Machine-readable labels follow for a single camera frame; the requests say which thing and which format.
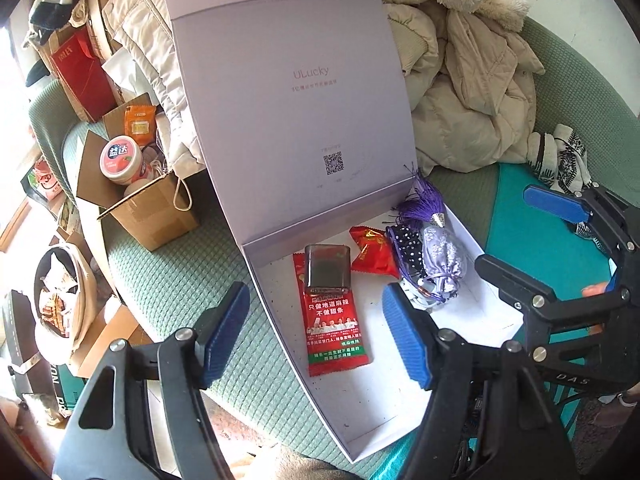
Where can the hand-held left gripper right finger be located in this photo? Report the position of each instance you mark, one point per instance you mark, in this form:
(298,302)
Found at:
(405,335)

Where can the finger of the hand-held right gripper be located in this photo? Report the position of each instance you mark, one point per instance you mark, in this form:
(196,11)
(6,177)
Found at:
(555,202)
(510,280)

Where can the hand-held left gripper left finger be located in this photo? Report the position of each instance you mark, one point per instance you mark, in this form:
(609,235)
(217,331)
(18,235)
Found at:
(225,340)

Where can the lavender sachet with purple tassel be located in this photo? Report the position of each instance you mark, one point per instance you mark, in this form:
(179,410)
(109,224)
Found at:
(442,255)

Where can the red snack packet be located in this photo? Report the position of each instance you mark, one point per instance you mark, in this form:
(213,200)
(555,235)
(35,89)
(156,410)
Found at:
(330,325)

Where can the small red packet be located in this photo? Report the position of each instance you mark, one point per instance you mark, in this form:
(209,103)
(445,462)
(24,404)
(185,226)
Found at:
(372,255)

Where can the polka dot scrunchie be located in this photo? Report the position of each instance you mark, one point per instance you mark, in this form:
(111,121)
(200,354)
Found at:
(407,245)

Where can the grey metal tin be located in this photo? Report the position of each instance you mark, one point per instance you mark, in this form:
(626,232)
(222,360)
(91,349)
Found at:
(325,270)

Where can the lavender gift box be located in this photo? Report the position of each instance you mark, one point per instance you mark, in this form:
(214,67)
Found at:
(300,135)

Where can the person's right hand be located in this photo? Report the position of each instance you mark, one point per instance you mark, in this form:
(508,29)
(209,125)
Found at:
(595,290)

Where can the black white patterned socks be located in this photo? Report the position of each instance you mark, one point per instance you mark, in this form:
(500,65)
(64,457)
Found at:
(555,155)

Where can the white shoe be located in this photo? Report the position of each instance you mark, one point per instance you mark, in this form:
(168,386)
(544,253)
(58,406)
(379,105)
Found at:
(627,397)

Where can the green sofa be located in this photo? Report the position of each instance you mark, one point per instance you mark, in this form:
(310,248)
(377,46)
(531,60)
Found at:
(165,270)

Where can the flat cardboard box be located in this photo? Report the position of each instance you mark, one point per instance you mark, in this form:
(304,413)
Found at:
(110,335)

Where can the beige puffer jacket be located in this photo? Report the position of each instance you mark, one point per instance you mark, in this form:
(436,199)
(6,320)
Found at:
(475,100)

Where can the open cardboard box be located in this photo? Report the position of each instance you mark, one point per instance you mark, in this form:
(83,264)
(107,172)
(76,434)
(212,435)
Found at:
(150,215)

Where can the trash bin with white bag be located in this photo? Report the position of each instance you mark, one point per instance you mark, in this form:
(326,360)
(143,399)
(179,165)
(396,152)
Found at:
(82,285)

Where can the dark green box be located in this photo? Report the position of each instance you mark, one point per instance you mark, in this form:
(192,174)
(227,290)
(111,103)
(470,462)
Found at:
(65,385)

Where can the black case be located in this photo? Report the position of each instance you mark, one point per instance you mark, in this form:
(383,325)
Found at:
(20,340)

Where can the pink lid gum jar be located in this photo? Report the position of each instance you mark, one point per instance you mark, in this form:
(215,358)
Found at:
(120,160)

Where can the orange packet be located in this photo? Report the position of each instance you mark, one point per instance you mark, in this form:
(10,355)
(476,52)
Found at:
(140,125)

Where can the red printed packet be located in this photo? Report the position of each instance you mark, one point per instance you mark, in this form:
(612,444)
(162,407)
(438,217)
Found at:
(47,180)

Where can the white paper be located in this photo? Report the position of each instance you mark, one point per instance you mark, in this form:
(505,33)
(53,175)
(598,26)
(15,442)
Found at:
(120,70)

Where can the red box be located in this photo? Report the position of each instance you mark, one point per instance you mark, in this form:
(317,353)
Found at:
(80,75)

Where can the cream quilted coat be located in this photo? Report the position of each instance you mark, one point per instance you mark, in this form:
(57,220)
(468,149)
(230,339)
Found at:
(150,35)

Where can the brown cardboard box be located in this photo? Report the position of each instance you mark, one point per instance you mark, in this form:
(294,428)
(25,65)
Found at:
(107,5)

